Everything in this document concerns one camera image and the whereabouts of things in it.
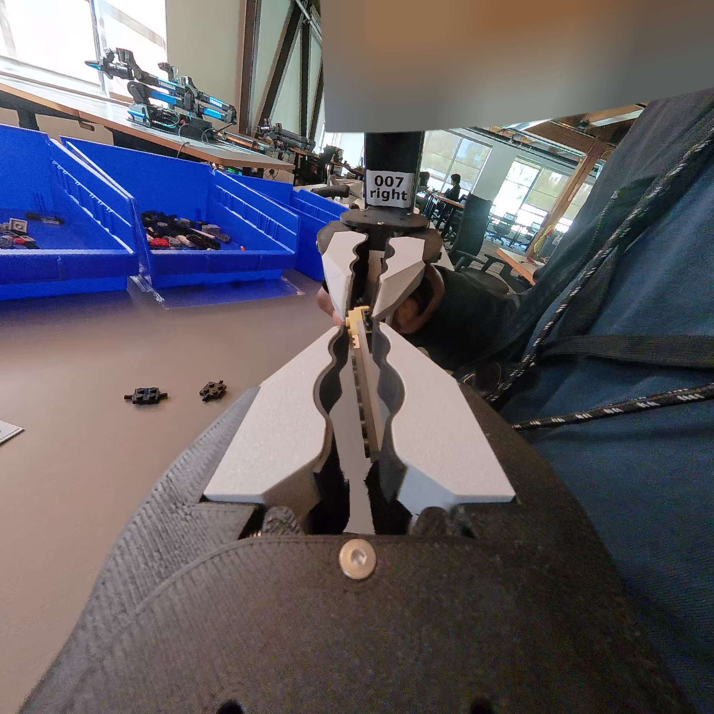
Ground black shoulder strap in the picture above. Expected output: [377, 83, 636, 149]
[535, 335, 714, 363]

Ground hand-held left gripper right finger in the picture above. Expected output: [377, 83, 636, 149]
[365, 324, 517, 533]

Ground blue plastic storage bin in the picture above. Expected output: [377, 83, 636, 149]
[60, 135, 300, 291]
[220, 170, 358, 282]
[0, 124, 140, 302]

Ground person in blue hoodie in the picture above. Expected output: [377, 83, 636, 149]
[502, 312, 714, 714]

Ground person's right hand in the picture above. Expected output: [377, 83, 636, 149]
[389, 278, 435, 335]

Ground black jacket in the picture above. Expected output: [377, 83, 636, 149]
[457, 89, 714, 402]

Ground grey and tan brick beam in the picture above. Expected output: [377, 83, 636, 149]
[345, 304, 387, 465]

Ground large window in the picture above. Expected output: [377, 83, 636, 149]
[0, 0, 168, 101]

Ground pile of dark brick pieces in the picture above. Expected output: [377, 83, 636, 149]
[139, 210, 246, 251]

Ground long wooden worktable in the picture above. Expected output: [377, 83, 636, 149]
[0, 75, 296, 174]

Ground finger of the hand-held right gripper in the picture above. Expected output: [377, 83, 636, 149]
[371, 240, 427, 322]
[321, 229, 369, 325]

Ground black office chair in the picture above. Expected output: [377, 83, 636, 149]
[446, 192, 511, 296]

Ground black white speckled drawstring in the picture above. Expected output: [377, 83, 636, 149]
[491, 128, 714, 402]
[510, 385, 714, 430]

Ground scattered grey red brick pieces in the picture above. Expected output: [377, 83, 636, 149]
[0, 212, 66, 250]

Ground person's right forearm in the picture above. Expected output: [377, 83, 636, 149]
[418, 265, 525, 372]

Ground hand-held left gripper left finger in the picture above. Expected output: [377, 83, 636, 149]
[203, 326, 344, 520]

